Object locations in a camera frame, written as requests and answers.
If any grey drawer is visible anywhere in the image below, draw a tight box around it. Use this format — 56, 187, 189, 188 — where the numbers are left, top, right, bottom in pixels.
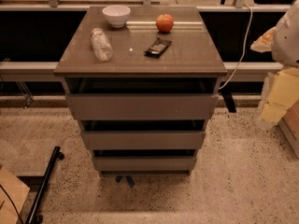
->
92, 156, 197, 172
81, 120, 206, 150
66, 78, 218, 120

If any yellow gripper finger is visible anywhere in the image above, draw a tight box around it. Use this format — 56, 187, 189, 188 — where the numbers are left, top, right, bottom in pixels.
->
250, 27, 276, 53

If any black snack bar wrapper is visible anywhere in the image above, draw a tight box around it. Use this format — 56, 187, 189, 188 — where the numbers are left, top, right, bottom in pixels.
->
144, 37, 172, 58

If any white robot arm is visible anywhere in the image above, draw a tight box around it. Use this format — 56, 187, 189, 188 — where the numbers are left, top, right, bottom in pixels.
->
250, 0, 299, 129

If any blue tape cross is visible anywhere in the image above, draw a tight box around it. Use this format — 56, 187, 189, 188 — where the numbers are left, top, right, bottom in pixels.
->
114, 175, 136, 189

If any cardboard box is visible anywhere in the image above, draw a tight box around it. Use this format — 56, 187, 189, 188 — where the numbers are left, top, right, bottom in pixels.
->
0, 164, 30, 224
278, 100, 299, 158

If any cardboard box at left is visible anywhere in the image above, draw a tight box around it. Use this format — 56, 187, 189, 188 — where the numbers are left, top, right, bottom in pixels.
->
0, 164, 30, 224

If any black cable at left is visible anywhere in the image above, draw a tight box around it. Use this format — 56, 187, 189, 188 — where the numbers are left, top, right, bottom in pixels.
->
0, 184, 24, 224

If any grey top drawer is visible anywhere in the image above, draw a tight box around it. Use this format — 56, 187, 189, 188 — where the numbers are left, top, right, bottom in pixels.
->
66, 78, 218, 120

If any red apple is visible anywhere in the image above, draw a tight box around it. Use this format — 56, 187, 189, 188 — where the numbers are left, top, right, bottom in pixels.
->
156, 14, 174, 33

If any white ceramic bowl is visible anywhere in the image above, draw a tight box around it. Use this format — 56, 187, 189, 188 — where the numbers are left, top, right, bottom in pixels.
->
102, 5, 131, 28

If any black metal stand leg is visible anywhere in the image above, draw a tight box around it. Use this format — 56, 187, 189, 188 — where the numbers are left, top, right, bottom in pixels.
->
25, 146, 64, 224

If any grey drawer cabinet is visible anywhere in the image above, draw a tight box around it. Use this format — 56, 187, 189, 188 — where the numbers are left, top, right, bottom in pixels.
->
53, 6, 228, 176

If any grey bottom drawer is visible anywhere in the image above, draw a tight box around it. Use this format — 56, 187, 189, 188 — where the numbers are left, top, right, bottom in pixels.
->
92, 156, 197, 172

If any cardboard box at right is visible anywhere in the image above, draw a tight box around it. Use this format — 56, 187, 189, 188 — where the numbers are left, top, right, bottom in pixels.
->
278, 100, 299, 158

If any clear plastic bottle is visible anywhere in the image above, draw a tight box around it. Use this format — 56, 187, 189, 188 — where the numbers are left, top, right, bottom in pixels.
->
91, 28, 113, 62

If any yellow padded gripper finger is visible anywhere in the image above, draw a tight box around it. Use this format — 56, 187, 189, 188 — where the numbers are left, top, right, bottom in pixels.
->
255, 67, 299, 130

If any white cable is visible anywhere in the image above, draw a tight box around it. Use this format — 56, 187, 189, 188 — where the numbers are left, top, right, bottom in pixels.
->
218, 4, 254, 91

